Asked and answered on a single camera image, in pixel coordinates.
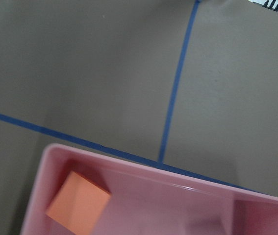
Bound orange foam block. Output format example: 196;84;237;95
46;171;111;235

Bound pink plastic bin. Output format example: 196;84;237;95
21;143;278;235

